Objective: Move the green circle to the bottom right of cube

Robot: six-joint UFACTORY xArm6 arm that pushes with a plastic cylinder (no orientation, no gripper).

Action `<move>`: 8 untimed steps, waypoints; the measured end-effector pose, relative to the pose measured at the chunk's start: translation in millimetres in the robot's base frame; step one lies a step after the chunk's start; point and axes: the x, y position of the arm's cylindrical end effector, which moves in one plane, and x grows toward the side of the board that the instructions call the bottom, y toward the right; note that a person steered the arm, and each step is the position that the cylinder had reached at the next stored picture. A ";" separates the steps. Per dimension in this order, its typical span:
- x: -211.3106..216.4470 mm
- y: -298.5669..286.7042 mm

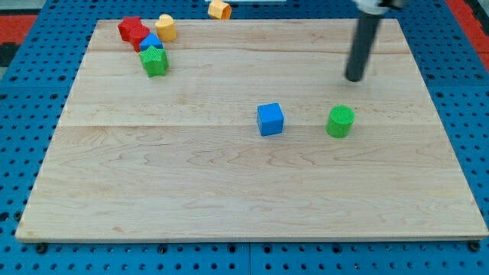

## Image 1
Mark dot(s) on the green cylinder block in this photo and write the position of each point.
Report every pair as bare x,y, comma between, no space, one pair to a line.
340,120

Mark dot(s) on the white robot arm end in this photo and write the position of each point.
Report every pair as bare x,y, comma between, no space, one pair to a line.
379,7

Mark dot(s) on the blue cube block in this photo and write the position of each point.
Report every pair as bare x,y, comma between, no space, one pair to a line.
270,119

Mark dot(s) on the wooden board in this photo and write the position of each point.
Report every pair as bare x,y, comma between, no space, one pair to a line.
179,158

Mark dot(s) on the green star block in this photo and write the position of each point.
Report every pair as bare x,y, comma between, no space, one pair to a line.
154,61

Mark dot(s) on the yellow hexagon block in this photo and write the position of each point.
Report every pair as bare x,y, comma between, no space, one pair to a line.
219,9

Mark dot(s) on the yellow heart block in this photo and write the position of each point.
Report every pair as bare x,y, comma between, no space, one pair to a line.
165,28

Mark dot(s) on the blue triangular block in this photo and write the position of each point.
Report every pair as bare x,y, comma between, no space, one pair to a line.
151,40

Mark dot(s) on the red star block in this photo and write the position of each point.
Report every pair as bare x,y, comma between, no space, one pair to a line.
125,26

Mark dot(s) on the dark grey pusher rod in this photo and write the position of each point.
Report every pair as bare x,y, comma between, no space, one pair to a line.
365,33

